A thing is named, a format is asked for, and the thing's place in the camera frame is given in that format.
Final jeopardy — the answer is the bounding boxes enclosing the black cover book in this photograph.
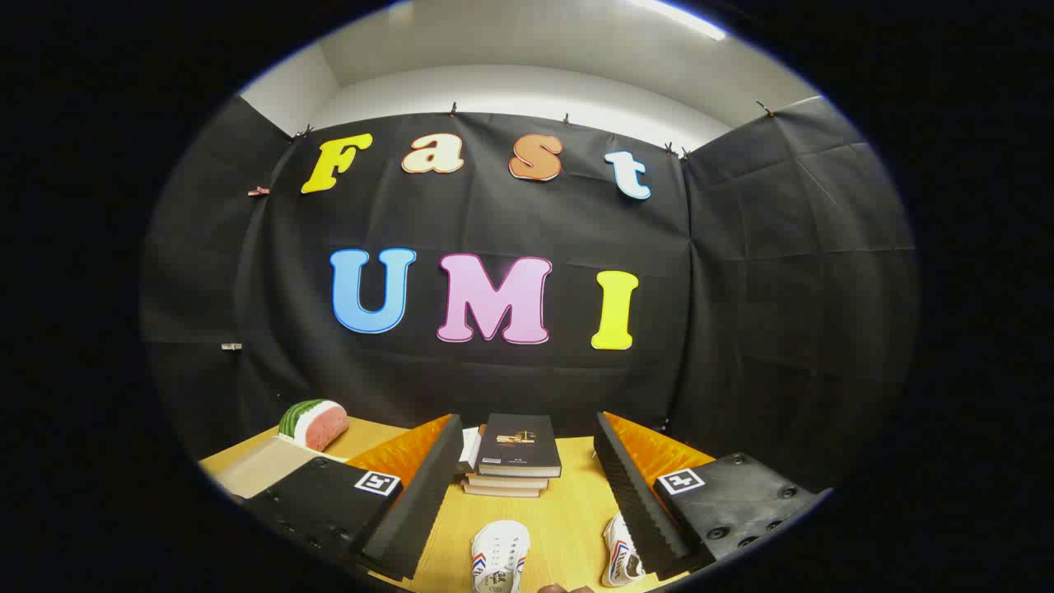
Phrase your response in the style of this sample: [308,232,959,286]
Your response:
[476,413,563,479]

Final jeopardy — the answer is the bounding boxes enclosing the watermelon slice plush toy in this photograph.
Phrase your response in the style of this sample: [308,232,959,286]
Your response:
[277,399,349,452]

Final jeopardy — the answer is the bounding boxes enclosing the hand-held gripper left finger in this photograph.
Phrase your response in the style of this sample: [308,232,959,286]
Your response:
[244,413,464,582]

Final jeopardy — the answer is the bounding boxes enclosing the white canvas shoe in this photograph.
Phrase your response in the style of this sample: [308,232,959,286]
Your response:
[602,512,647,588]
[471,520,531,593]

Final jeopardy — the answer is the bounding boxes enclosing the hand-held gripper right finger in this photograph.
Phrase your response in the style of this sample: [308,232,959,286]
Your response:
[593,411,831,581]

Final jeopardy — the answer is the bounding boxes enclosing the beige fabric storage box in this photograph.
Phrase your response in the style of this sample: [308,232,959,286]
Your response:
[216,434,347,499]

